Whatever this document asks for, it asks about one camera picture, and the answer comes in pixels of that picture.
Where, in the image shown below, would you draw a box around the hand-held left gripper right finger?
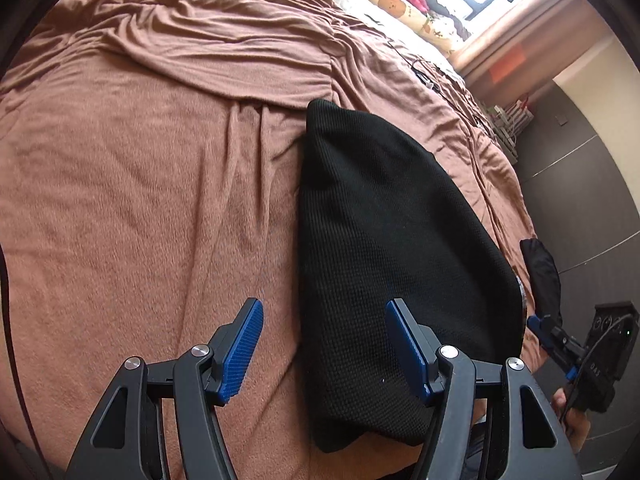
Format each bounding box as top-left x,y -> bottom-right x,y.
385,298 -> 583,480

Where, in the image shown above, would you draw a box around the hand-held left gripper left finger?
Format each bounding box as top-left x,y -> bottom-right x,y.
65,298 -> 264,480

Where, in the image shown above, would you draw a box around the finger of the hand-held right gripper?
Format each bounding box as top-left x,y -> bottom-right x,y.
527,314 -> 587,382

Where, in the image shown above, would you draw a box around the folded black garment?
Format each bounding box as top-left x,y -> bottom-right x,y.
519,238 -> 564,324

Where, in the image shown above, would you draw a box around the black knit pants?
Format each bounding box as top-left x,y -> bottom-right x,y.
298,98 -> 527,455

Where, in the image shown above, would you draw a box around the orange curtain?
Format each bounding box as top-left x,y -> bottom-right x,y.
451,0 -> 622,102

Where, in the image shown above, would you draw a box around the bear-print pillow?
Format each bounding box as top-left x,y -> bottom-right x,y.
320,0 -> 474,54

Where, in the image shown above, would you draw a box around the thick black cable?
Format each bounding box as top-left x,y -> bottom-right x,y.
0,240 -> 42,461

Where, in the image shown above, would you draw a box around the thin black cable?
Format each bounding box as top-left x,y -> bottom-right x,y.
407,57 -> 454,93

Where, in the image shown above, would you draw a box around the brown blanket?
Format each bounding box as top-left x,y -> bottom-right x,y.
0,0 -> 549,480

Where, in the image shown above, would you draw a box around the person's right hand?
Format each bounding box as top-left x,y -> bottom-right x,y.
552,389 -> 593,454

